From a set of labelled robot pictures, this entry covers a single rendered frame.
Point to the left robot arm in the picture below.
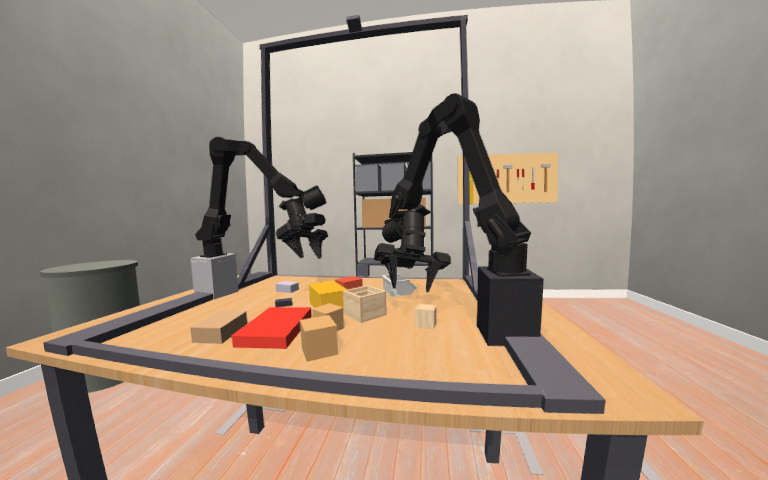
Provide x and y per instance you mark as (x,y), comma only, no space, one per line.
(495,214)

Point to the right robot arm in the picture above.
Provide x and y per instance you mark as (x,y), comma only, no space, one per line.
(216,225)

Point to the yellow rectangular block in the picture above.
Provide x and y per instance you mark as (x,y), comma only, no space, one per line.
(326,292)

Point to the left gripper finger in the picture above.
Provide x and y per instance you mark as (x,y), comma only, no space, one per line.
(391,262)
(431,273)

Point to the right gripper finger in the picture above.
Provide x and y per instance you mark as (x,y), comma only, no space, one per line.
(293,241)
(316,246)

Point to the white open box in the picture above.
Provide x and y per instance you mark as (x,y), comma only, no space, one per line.
(403,287)

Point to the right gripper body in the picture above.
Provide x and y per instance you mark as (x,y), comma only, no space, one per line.
(287,229)

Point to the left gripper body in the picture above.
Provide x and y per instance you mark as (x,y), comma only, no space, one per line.
(412,240)

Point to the black metal gantry frame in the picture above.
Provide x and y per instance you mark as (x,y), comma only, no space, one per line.
(268,231)

